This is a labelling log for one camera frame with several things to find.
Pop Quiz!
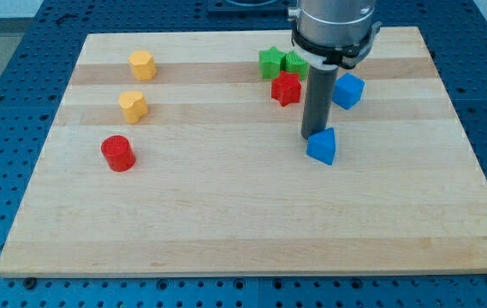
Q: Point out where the green round ridged block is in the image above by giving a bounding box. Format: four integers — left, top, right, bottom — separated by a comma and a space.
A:
284, 51, 309, 80

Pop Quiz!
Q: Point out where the yellow hexagon block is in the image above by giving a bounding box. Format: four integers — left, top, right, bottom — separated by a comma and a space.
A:
128, 50, 157, 80

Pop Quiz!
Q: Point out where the blue triangle block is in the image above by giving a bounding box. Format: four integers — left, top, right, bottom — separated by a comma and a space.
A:
306, 127, 336, 165

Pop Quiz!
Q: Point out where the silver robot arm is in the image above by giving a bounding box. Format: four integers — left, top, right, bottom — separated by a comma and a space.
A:
287, 0, 381, 70

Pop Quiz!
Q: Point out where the red cylinder block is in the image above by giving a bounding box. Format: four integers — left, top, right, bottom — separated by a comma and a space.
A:
100, 135, 136, 172

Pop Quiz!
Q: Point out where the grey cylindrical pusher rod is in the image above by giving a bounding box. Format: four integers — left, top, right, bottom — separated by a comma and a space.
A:
300, 67, 338, 139

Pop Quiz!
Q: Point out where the light wooden board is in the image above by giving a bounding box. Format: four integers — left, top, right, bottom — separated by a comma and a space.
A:
0, 27, 487, 278

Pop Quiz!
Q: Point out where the green star block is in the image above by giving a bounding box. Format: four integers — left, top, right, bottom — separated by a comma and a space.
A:
258, 46, 286, 79

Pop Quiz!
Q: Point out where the blue cube block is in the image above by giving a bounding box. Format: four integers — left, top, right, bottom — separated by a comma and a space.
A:
332, 73, 365, 110

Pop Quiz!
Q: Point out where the red star block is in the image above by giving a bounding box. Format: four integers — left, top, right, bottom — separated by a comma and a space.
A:
270, 71, 301, 107

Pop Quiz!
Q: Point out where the yellow heart block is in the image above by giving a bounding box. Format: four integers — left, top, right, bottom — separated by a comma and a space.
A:
118, 91, 149, 124

